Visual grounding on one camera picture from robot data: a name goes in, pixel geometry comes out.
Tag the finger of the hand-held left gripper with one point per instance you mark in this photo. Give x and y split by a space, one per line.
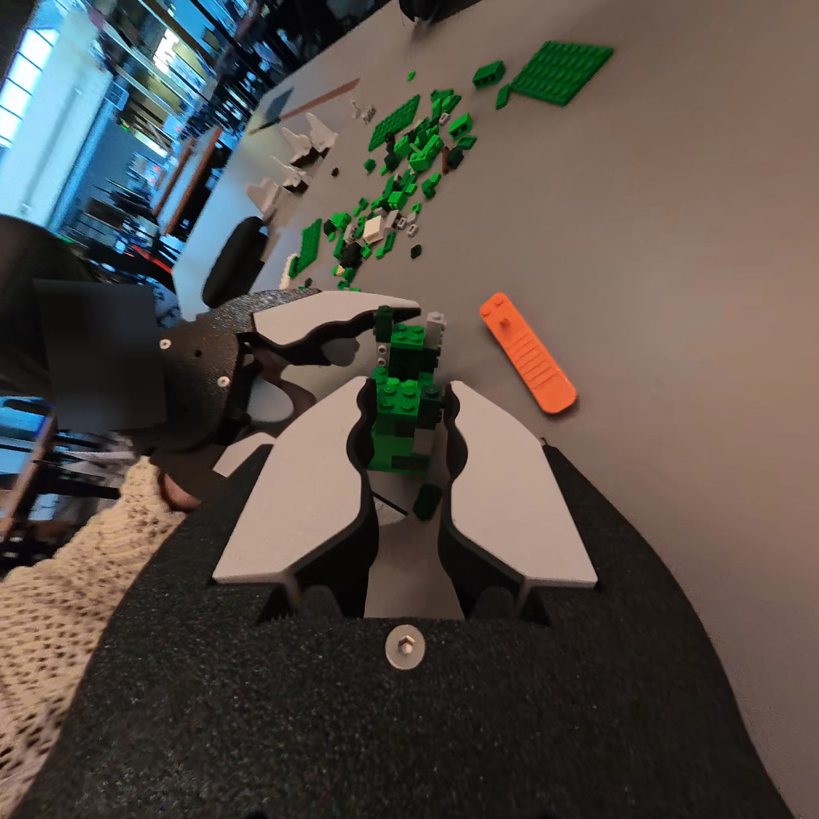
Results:
307 317
272 409

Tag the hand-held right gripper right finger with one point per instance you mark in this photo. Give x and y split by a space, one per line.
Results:
518 505

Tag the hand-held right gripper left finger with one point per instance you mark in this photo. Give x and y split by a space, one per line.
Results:
301 499

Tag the dark green lego brick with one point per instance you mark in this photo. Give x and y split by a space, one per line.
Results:
427 502

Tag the green lego build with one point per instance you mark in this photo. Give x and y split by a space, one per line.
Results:
403 409

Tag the pile of lego pieces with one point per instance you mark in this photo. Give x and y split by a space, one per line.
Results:
409 160

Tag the person's left forearm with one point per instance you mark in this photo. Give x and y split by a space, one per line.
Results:
64 608

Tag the white lego plate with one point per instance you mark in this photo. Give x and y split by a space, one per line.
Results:
289 269

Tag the green lego plate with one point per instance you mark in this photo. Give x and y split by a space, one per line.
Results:
563 73
310 246
393 121

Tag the person's left hand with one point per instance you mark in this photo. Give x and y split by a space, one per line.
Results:
179 491

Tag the black oval zip case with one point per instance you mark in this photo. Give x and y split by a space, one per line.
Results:
233 262

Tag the orange brick separator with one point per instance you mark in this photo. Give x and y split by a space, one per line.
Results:
528 358

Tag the background office desks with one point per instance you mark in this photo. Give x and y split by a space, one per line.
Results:
192 160

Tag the dark rectangular pad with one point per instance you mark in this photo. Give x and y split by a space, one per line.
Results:
276 103

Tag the spare black white gripper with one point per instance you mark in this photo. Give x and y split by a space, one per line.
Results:
441 9

